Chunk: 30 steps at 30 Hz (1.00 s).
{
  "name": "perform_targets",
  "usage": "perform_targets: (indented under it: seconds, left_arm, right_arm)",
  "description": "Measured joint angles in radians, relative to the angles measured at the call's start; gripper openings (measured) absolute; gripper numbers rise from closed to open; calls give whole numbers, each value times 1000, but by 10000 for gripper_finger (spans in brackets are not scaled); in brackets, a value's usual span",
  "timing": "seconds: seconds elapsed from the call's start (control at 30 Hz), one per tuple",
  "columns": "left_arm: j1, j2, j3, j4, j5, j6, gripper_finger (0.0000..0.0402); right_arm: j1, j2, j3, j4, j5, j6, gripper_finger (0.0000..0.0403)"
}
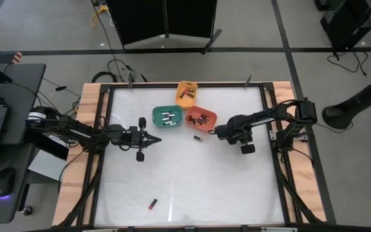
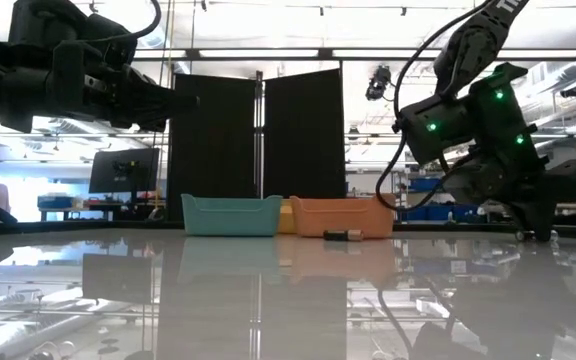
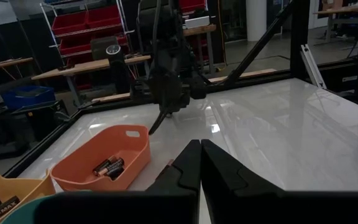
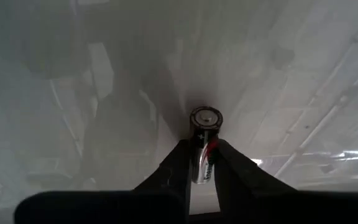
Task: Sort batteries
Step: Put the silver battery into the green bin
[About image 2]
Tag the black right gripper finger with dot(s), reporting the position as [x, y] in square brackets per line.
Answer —
[538, 222]

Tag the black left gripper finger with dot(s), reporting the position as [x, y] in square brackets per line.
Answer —
[143, 120]
[153, 95]

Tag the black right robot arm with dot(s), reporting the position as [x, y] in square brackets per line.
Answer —
[473, 55]

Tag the black computer monitor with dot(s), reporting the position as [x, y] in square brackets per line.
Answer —
[118, 175]

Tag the blue storage bin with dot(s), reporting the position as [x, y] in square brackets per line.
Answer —
[420, 213]
[460, 213]
[425, 185]

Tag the black partition panel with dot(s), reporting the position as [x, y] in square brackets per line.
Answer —
[218, 150]
[303, 140]

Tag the black ceiling fixture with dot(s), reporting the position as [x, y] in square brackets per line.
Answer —
[572, 91]

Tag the dark desk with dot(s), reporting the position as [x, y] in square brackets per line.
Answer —
[98, 206]

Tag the black partition pole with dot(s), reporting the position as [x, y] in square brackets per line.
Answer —
[259, 125]

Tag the blue box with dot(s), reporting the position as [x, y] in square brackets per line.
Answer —
[55, 202]

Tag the teal plastic bin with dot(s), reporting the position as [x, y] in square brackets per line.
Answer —
[228, 217]

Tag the yellow plastic bin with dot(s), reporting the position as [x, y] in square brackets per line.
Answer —
[288, 220]

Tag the orange plastic bin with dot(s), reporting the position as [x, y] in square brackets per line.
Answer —
[340, 215]

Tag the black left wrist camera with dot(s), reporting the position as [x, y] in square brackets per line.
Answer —
[113, 40]

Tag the black overhead camera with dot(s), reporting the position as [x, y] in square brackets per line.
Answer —
[379, 82]

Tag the black overhead frame beam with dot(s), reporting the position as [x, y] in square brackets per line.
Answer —
[325, 52]

